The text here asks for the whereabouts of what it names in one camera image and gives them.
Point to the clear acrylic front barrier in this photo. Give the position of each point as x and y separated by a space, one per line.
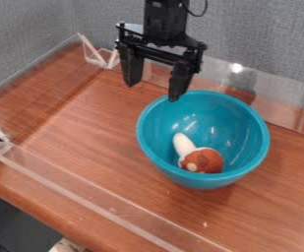
81 204

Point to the red and white toy mushroom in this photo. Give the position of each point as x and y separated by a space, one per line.
200 160

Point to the blue plastic bowl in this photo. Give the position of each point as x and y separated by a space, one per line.
219 122

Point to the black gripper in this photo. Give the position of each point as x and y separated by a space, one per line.
162 40

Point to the clear acrylic barrier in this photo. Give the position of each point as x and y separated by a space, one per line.
81 204
55 51
275 96

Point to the clear acrylic back barrier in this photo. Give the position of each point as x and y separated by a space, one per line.
275 96

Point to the clear acrylic left barrier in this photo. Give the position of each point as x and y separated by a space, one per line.
55 51

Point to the clear acrylic corner bracket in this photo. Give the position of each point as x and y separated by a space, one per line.
101 57

